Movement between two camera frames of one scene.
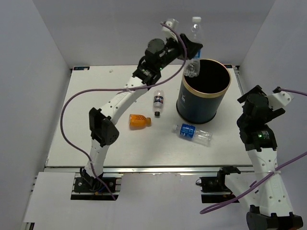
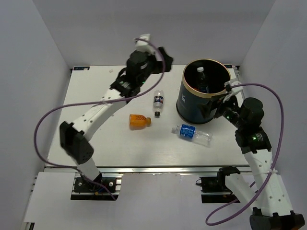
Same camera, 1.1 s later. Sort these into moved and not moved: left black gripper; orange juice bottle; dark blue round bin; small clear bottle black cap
Moved: left black gripper
Not moved: small clear bottle black cap; dark blue round bin; orange juice bottle
